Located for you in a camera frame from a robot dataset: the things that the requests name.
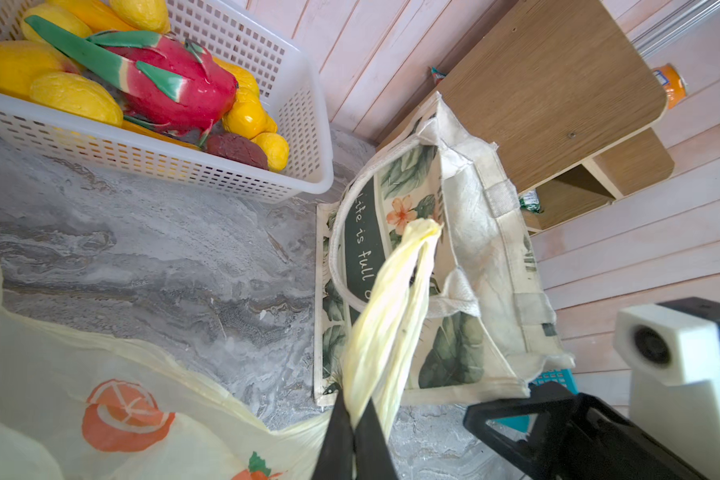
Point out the wooden shelf unit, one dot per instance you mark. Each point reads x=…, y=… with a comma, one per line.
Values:
x=570, y=104

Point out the dragon fruit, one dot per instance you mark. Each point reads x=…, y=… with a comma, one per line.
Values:
x=171, y=86

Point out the green snack packet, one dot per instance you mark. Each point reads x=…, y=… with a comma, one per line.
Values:
x=530, y=202

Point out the white plastic basket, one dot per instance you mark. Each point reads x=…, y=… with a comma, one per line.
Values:
x=290, y=91

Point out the orange soda can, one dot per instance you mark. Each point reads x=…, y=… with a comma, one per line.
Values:
x=673, y=84

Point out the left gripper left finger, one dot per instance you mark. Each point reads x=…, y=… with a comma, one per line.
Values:
x=335, y=461

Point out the canvas tote bag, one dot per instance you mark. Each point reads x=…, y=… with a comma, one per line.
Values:
x=490, y=329

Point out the yellow plastic bag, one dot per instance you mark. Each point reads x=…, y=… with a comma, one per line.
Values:
x=81, y=405

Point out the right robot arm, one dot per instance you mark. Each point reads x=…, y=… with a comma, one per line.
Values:
x=672, y=429

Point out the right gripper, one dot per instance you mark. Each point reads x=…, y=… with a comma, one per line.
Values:
x=545, y=437

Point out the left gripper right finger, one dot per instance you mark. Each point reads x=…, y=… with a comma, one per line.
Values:
x=372, y=457

